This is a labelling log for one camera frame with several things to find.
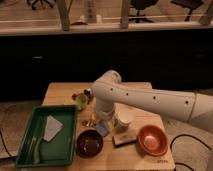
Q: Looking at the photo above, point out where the blue sponge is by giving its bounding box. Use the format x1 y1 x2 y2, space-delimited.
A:
95 121 110 137

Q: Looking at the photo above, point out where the office chair right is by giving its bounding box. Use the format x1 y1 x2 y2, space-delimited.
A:
171 0 203 21

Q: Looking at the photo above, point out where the office chair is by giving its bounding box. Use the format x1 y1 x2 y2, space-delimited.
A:
129 0 158 23
26 0 53 10
171 0 203 21

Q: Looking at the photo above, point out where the green-handled utensil in tray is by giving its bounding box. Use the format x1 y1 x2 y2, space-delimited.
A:
29 137 43 164

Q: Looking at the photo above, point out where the office chair left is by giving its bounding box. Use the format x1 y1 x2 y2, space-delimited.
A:
26 0 53 10

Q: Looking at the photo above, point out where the green plastic tray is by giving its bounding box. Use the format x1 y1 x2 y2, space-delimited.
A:
15 105 77 168

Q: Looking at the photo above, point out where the white plastic cup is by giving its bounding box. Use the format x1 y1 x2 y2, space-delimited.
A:
113 110 134 132

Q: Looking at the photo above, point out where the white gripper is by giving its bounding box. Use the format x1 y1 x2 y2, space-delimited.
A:
94 98 115 120

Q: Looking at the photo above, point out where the office chair centre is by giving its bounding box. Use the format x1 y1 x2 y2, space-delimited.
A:
129 0 158 23

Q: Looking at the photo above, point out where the grey cloth in tray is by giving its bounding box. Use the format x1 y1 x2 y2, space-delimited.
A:
44 115 63 142

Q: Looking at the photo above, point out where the orange bowl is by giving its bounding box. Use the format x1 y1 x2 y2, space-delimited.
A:
137 125 168 156

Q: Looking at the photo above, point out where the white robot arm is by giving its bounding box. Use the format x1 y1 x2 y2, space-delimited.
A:
91 70 213 133

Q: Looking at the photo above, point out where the purple bowl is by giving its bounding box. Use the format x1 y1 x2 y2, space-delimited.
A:
76 129 103 158

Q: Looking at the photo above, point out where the black cable on floor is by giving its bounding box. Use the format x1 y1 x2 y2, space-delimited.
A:
169 134 213 171

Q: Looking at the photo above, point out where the green cup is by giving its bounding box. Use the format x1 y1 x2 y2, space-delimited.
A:
75 93 88 111

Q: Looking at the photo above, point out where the dark scrub sponge block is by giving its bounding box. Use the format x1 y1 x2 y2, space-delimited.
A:
112 132 137 147

